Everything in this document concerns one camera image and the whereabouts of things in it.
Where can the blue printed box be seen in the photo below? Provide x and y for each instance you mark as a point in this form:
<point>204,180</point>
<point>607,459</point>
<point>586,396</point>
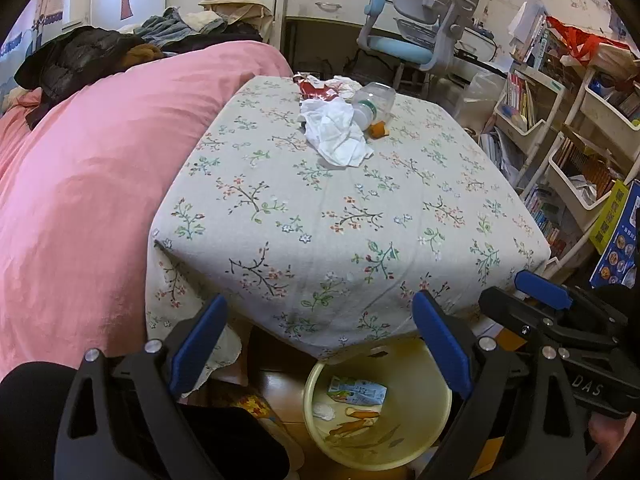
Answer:
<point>617,255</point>

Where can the row of colourful books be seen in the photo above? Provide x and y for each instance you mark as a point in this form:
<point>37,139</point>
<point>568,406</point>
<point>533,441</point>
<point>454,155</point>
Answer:
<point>520,97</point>

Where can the beige garment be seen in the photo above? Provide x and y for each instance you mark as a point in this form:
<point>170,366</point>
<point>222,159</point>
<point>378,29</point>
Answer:
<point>230,0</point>

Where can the person's black trouser leg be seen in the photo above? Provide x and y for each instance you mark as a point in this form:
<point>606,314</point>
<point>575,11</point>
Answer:
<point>235,445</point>

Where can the floral tablecloth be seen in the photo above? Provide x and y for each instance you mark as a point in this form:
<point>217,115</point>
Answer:
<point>325,210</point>

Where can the pink bed blanket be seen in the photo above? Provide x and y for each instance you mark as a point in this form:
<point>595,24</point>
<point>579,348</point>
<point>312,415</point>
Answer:
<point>90,185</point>

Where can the yellow green printed box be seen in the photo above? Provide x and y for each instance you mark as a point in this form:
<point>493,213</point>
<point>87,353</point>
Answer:
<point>607,215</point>

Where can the clear plastic bottle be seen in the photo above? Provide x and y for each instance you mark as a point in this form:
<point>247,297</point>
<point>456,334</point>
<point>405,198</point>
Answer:
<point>375,102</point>

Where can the blue denim garment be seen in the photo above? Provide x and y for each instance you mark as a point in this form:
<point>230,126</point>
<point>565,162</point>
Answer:
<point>165,27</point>

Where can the pink curtain with whale print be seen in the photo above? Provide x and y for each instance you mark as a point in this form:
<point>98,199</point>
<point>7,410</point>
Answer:
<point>50,5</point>

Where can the red bag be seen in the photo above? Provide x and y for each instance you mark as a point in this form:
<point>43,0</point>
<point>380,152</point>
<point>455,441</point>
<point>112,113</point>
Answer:
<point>575,35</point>

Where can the shelf of upright books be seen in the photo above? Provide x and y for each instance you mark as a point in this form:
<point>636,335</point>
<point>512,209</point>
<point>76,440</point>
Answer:
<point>532,35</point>

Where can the black puffer jacket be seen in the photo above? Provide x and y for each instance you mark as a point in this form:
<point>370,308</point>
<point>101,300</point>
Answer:
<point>75,60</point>

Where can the wide white book rack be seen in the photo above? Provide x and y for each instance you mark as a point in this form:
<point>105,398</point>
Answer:
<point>570,195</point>

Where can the blue milk carton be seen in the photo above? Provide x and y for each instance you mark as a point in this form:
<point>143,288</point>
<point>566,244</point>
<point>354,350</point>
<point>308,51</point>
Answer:
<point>360,391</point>

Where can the red snack wrapper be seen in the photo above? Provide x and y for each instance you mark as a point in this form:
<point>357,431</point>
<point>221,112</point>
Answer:
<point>315,90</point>

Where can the stack of blue books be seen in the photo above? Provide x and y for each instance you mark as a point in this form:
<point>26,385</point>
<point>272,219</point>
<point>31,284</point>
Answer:
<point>542,215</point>

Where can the black garment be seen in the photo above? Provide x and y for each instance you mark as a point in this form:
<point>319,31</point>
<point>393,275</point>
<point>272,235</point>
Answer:
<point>220,40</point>

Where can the orange peel piece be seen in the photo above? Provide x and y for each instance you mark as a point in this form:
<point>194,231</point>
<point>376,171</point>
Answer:
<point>378,130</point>

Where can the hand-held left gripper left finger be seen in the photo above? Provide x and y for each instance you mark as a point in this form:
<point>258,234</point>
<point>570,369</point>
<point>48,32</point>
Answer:
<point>197,350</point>

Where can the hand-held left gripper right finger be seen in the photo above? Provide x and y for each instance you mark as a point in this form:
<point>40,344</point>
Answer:
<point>440,345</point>

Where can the yellow plastic basin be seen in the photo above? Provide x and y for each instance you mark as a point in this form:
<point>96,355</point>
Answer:
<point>400,430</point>

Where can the colourful printed item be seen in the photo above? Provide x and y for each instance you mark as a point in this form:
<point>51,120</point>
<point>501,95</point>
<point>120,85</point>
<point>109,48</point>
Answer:
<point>255,405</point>

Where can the small white tissue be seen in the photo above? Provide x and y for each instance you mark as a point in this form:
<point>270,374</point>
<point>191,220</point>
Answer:
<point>324,411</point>

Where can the white desk with drawer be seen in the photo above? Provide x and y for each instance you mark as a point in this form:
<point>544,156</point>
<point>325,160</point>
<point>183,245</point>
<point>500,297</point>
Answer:
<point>310,5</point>

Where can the brown plush item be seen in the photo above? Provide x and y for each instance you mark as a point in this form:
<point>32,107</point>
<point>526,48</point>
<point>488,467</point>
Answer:
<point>145,52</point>

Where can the translucent plastic bag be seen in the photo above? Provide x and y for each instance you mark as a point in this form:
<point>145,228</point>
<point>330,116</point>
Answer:
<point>475,95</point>

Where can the grey and blue desk chair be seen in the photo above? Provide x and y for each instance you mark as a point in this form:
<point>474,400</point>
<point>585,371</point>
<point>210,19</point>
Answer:
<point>400,52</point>

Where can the cream tote bag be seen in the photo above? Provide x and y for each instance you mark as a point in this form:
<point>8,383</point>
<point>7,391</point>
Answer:
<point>610,52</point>

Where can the white crumpled cloth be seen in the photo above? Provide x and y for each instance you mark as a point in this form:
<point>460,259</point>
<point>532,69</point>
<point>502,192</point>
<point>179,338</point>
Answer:
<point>345,82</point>

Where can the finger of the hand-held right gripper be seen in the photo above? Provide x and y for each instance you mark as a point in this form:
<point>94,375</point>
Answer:
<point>545,287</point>
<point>510,310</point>

